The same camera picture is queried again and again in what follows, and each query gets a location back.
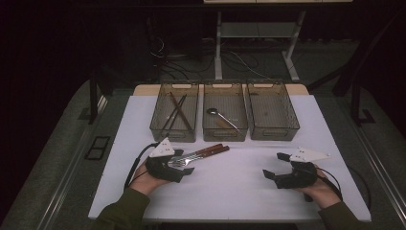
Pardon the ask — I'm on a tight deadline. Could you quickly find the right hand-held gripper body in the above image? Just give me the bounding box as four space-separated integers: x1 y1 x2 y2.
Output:
274 147 330 190

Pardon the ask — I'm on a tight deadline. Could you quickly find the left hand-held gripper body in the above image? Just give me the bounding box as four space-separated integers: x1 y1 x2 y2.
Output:
145 137 187 184

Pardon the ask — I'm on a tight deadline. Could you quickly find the black chopstick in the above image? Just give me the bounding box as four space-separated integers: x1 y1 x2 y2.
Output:
160 94 186 132
166 94 189 130

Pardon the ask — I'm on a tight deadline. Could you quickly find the brown translucent plastic bin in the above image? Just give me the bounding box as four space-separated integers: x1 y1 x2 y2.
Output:
149 81 200 143
202 81 249 143
245 80 301 142

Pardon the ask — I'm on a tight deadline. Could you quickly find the metal spoon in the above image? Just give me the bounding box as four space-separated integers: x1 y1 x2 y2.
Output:
206 107 241 132

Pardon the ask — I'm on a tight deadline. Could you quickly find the person's left hand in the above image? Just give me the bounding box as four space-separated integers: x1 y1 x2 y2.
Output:
128 163 170 196

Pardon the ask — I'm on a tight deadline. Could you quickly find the person's right hand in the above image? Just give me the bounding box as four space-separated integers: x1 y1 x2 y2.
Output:
294 168 343 211

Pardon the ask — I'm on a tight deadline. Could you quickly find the white table cover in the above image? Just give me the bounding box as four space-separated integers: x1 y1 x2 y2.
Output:
87 94 372 223

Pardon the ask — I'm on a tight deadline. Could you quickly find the black metal stand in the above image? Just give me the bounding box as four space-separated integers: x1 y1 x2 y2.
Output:
307 12 406 127
88 68 113 126

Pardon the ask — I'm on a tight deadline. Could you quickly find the left hand-held gripper cable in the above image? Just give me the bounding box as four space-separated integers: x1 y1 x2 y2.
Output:
123 142 160 190

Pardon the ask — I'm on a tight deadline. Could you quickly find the hand-held gripper cable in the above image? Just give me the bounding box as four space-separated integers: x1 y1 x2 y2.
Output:
123 142 160 190
314 166 345 203

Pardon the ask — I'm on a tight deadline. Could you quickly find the right hand-held gripper cable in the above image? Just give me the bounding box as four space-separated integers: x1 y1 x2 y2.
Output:
314 166 345 203

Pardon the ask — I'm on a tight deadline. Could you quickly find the black rectangular floor frame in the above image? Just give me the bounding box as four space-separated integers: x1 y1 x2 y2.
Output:
83 135 111 161

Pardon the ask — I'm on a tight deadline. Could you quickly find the thin black cable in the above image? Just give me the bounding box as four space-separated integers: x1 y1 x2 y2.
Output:
348 165 373 213

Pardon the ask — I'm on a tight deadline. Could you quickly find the tangle of floor cables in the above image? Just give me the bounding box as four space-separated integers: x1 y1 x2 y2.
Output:
147 34 267 81

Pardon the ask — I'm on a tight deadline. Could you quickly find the grey metal desk frame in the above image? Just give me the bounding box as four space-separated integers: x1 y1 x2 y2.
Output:
214 11 306 83

